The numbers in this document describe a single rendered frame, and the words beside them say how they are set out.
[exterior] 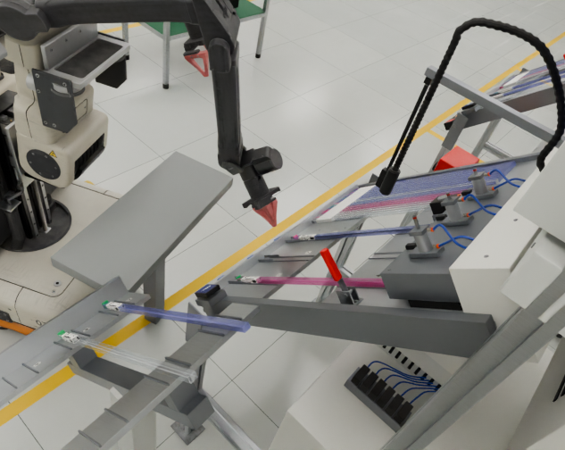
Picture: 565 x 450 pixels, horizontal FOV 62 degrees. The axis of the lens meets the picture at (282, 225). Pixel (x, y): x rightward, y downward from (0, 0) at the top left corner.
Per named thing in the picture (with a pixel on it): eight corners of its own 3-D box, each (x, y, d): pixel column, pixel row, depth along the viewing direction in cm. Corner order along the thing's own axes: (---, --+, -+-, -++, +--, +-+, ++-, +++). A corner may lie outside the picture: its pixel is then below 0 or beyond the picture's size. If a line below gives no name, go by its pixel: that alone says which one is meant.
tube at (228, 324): (104, 308, 106) (101, 303, 106) (110, 304, 107) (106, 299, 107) (245, 333, 70) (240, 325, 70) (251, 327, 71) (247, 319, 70)
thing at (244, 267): (214, 315, 116) (202, 290, 114) (361, 204, 156) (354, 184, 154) (217, 315, 115) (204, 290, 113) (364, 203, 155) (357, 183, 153)
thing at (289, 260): (212, 306, 114) (207, 295, 114) (361, 196, 154) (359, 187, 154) (261, 312, 100) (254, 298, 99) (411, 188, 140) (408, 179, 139)
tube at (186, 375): (60, 338, 100) (57, 335, 99) (66, 335, 100) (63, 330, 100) (190, 384, 63) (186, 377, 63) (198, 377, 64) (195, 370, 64)
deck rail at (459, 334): (209, 320, 115) (197, 298, 113) (214, 315, 116) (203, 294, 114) (499, 362, 61) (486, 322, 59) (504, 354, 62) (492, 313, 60)
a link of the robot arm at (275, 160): (224, 138, 126) (219, 164, 122) (257, 124, 120) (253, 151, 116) (252, 162, 134) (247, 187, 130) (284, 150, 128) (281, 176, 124)
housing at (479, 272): (477, 355, 65) (447, 267, 62) (574, 207, 95) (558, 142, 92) (538, 364, 59) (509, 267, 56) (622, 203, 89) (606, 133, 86)
